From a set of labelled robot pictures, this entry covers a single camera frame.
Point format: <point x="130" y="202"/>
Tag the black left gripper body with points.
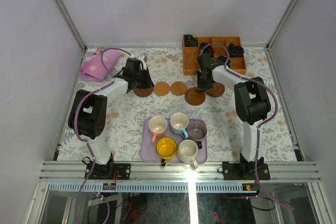
<point x="143" y="80"/>

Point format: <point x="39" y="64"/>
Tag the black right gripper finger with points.
<point x="201" y="83"/>
<point x="209" y="83"/>

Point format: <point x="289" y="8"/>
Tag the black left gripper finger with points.
<point x="148" y="83"/>
<point x="139" y="81"/>

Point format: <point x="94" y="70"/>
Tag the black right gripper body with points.
<point x="201" y="72"/>

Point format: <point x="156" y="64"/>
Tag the large dark wooden saucer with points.
<point x="143" y="92"/>

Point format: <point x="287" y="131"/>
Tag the light wooden coaster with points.
<point x="162" y="88"/>
<point x="178" y="88"/>

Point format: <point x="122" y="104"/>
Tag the light blue mug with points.
<point x="179" y="123"/>

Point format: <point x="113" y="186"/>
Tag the purple mug black handle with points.
<point x="197" y="131"/>

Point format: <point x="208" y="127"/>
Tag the cream white mug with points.
<point x="187" y="153"/>

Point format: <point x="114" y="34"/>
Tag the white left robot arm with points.
<point x="89" y="109"/>

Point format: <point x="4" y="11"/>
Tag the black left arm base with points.
<point x="111" y="170"/>

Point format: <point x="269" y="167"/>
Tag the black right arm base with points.
<point x="244" y="170"/>

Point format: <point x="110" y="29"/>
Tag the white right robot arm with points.
<point x="250" y="95"/>

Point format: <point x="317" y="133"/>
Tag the dark rolled sock green-yellow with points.
<point x="223" y="60"/>

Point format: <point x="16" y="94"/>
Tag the dark rolled sock orange dots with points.
<point x="204" y="48"/>

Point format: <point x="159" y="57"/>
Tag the wooden compartment box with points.
<point x="219" y="44"/>

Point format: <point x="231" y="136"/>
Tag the dark rolled sock right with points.
<point x="235" y="51"/>

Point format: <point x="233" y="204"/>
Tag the pink folded cloth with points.
<point x="93" y="69"/>

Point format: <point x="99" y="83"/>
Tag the pink mug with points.
<point x="158" y="127"/>

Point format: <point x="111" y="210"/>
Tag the dark rolled sock back-left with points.
<point x="190" y="41"/>

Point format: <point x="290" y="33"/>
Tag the lilac plastic tray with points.
<point x="148" y="151"/>

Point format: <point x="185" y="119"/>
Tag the yellow mug black handle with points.
<point x="166" y="149"/>

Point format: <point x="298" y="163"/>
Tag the blue slotted cable duct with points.
<point x="125" y="187"/>

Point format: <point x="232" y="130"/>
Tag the aluminium frame rail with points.
<point x="280" y="172"/>

